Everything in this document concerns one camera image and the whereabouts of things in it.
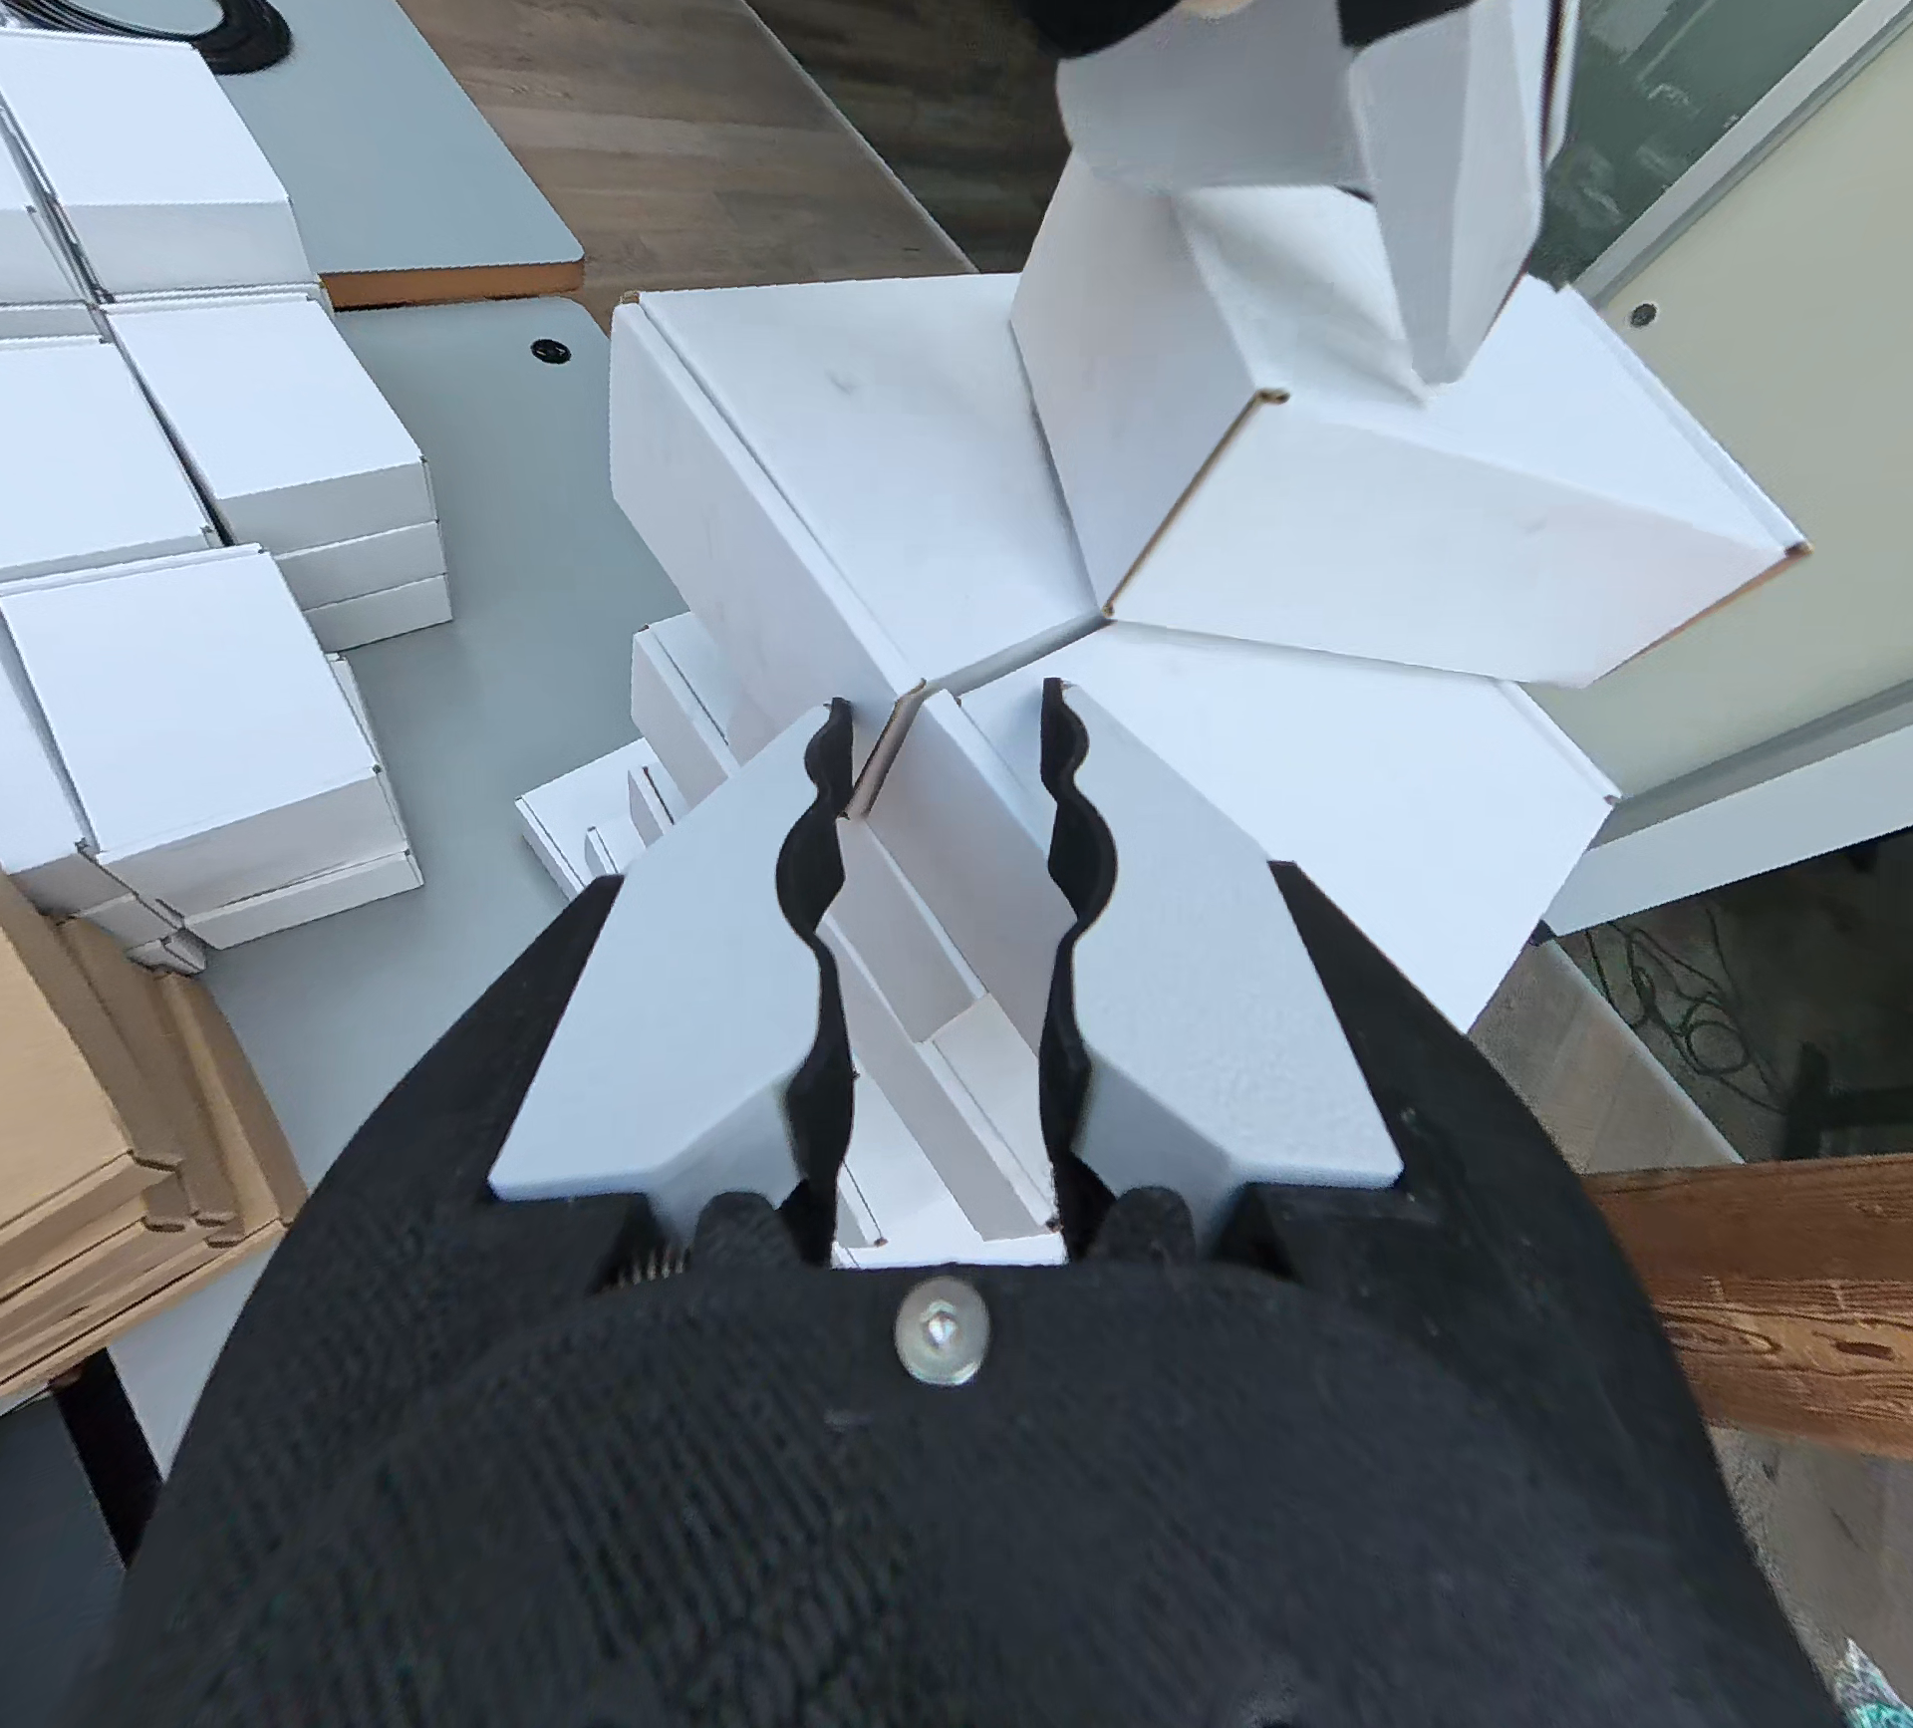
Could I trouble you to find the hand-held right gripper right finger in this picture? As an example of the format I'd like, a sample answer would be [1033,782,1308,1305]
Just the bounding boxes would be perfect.
[1038,679,1406,1263]

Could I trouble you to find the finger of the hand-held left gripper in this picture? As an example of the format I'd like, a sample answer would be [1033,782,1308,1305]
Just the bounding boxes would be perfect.
[1345,0,1604,388]

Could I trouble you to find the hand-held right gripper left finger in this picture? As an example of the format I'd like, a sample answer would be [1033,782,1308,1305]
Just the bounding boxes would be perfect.
[491,696,861,1263]

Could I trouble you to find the grey desk with wooden edge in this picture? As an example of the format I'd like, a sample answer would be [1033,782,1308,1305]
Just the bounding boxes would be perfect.
[0,0,587,310]

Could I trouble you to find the row of white boxes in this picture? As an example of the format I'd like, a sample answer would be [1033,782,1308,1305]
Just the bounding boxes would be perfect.
[515,614,1078,1270]

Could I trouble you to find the stack of white boxes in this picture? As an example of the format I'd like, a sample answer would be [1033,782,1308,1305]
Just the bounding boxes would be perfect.
[0,32,457,975]

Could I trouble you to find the stack of brown cardboard boxes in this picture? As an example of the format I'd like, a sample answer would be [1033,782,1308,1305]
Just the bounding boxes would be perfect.
[0,868,308,1416]

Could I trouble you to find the teal patterned package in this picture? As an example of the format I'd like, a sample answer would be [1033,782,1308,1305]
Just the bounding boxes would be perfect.
[1830,1646,1913,1728]

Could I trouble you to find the wooden post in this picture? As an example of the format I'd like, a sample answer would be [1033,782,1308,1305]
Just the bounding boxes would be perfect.
[1583,1153,1913,1461]

